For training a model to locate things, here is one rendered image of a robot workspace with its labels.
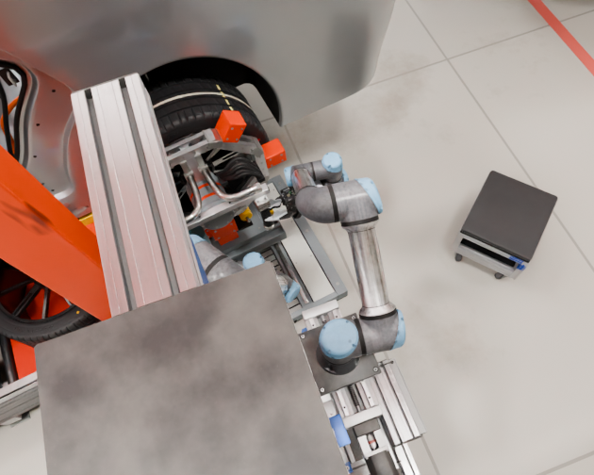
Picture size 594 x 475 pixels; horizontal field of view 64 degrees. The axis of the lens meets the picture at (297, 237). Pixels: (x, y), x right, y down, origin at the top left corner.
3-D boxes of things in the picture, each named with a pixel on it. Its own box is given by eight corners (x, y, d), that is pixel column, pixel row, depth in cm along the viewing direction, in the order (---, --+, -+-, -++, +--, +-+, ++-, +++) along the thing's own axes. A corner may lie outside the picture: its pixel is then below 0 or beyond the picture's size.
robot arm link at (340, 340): (316, 332, 158) (314, 320, 146) (355, 323, 158) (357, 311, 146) (324, 368, 153) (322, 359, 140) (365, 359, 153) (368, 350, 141)
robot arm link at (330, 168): (315, 171, 174) (316, 188, 184) (345, 165, 174) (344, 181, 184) (310, 154, 178) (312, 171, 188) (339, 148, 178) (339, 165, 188)
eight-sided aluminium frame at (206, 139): (269, 188, 224) (249, 108, 175) (274, 198, 221) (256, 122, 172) (160, 237, 216) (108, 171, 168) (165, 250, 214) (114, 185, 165)
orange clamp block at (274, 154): (260, 155, 203) (279, 147, 204) (268, 170, 199) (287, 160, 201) (257, 146, 196) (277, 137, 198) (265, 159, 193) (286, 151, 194)
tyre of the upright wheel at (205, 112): (91, 194, 211) (225, 181, 248) (107, 237, 201) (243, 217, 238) (108, 68, 164) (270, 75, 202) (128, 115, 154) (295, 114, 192)
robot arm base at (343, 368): (368, 366, 162) (369, 359, 153) (325, 382, 160) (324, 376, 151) (350, 324, 168) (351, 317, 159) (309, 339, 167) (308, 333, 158)
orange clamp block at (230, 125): (230, 128, 180) (239, 110, 174) (238, 143, 177) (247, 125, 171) (213, 128, 176) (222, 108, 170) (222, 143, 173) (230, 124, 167)
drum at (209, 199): (220, 182, 203) (211, 163, 190) (239, 221, 194) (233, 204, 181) (189, 196, 201) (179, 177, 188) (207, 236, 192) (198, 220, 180)
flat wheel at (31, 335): (90, 206, 264) (69, 183, 242) (160, 286, 240) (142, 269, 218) (-16, 286, 247) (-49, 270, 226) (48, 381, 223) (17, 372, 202)
